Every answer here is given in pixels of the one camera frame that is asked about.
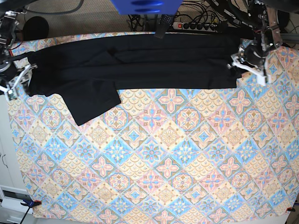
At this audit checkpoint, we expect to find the black T-shirt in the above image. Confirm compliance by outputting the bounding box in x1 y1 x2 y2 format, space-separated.
28 34 241 125

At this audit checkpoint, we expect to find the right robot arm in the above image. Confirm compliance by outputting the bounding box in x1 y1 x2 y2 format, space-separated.
0 11 37 102

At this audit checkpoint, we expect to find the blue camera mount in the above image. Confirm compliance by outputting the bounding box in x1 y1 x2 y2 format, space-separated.
111 0 183 15

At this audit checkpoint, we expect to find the white cabinet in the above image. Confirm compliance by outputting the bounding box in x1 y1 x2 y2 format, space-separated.
0 93 28 224

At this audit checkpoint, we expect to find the blue clamp bottom left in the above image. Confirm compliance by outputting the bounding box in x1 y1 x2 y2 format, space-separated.
20 199 42 224

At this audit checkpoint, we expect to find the black perforated bracket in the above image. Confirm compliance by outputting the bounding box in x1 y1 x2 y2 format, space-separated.
154 14 174 39

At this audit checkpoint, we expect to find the black round stand base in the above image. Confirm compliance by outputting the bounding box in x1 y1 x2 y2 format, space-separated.
22 16 49 41

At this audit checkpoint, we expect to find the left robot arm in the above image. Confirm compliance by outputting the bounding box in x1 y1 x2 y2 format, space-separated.
208 0 283 86

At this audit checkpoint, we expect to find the white power strip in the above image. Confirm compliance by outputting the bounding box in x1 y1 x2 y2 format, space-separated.
172 22 219 32

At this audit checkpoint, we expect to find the patterned tablecloth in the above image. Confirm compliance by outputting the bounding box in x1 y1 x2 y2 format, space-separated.
7 47 299 224

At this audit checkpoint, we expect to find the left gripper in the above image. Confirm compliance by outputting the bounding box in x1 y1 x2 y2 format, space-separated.
231 44 271 85

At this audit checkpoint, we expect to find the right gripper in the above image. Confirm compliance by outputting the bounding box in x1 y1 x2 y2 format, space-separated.
0 59 37 101

